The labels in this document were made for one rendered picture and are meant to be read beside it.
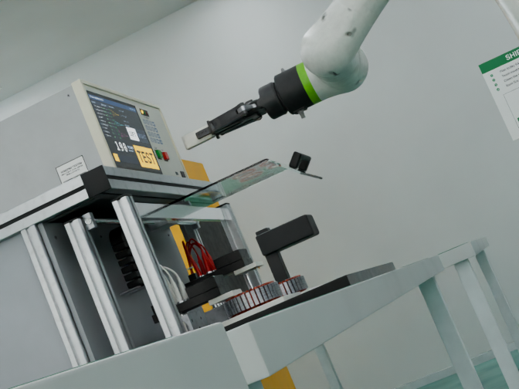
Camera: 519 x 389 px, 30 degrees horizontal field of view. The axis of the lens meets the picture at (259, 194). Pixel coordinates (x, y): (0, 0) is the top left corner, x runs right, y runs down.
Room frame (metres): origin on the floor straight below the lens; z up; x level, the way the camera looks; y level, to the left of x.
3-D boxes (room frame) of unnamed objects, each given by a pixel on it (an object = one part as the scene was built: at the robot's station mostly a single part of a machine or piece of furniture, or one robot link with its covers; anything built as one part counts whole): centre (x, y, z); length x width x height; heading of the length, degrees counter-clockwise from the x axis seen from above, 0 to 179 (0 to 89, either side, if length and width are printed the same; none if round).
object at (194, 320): (1.89, 0.23, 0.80); 0.08 x 0.05 x 0.06; 167
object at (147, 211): (2.00, 0.16, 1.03); 0.62 x 0.01 x 0.03; 167
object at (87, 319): (2.03, 0.31, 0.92); 0.66 x 0.01 x 0.30; 167
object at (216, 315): (2.13, 0.18, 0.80); 0.08 x 0.05 x 0.06; 167
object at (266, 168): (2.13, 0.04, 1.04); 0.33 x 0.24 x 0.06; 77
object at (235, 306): (1.86, 0.09, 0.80); 0.11 x 0.11 x 0.04
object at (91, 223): (2.02, 0.24, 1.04); 0.62 x 0.02 x 0.03; 167
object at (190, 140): (2.07, 0.07, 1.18); 0.07 x 0.01 x 0.03; 77
